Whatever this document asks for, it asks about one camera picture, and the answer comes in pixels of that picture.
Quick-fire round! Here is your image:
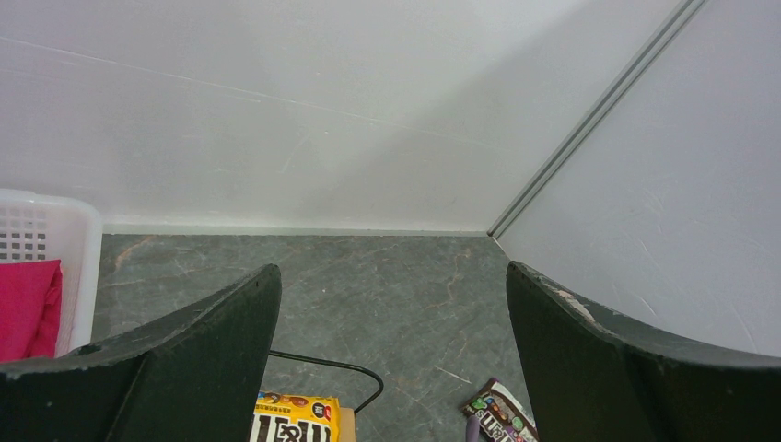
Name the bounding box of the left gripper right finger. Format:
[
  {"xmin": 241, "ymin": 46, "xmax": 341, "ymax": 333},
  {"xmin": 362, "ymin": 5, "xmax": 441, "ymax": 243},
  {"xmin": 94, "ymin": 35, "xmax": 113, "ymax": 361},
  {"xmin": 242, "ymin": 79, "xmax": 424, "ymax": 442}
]
[{"xmin": 506, "ymin": 262, "xmax": 780, "ymax": 441}]

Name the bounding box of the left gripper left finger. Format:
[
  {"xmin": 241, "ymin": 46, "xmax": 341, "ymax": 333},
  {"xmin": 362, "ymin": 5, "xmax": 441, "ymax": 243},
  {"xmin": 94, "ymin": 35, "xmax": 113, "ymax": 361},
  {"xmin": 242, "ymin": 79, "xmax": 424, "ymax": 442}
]
[{"xmin": 1, "ymin": 264, "xmax": 282, "ymax": 441}]

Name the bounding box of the yellow candy bag on shelf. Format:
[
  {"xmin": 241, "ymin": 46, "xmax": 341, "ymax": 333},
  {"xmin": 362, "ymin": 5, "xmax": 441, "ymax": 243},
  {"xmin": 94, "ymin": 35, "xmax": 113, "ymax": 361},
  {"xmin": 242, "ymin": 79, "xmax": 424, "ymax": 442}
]
[{"xmin": 248, "ymin": 391, "xmax": 341, "ymax": 442}]

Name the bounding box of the purple candy bag right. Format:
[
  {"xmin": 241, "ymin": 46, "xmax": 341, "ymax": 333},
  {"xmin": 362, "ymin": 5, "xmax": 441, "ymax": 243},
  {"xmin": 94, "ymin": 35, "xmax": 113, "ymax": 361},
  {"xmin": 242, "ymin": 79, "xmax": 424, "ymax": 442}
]
[{"xmin": 460, "ymin": 378, "xmax": 540, "ymax": 442}]

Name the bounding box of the pink cloth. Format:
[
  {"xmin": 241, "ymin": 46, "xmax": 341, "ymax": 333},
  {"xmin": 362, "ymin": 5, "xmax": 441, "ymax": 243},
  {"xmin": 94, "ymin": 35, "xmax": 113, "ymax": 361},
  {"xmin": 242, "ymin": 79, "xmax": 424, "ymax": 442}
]
[{"xmin": 1, "ymin": 260, "xmax": 63, "ymax": 363}]

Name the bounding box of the white plastic basket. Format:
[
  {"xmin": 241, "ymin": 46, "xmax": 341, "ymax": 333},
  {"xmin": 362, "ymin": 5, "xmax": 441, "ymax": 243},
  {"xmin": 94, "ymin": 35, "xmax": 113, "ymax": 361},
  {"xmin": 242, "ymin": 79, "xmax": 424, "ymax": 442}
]
[{"xmin": 1, "ymin": 189, "xmax": 102, "ymax": 356}]

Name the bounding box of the right corner aluminium profile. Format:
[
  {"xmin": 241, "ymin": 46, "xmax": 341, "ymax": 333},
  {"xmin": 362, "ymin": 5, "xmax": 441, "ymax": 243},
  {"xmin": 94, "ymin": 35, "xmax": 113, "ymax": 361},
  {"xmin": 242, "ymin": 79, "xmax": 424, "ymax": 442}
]
[{"xmin": 486, "ymin": 0, "xmax": 705, "ymax": 239}]

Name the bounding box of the wooden wire shelf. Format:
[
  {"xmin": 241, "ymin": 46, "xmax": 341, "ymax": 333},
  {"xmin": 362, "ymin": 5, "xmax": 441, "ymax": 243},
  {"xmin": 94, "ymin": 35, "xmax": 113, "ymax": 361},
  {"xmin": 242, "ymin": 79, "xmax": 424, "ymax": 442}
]
[{"xmin": 262, "ymin": 350, "xmax": 384, "ymax": 441}]

